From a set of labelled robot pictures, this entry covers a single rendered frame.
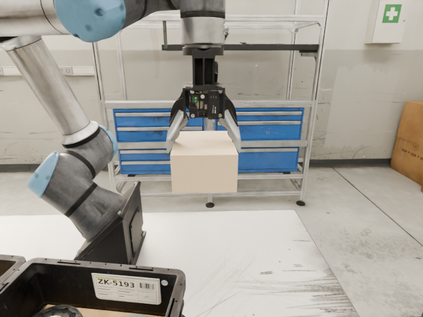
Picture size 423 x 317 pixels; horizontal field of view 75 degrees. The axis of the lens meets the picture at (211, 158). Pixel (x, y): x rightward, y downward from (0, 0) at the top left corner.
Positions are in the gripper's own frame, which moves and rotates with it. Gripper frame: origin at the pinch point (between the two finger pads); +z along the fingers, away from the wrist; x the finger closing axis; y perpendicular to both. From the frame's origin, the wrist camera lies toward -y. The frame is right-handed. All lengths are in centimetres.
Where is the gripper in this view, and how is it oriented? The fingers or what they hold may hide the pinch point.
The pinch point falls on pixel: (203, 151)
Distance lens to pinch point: 56.7
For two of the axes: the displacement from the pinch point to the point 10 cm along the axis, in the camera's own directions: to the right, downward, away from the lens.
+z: 0.0, 9.3, 3.6
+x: 10.0, -0.1, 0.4
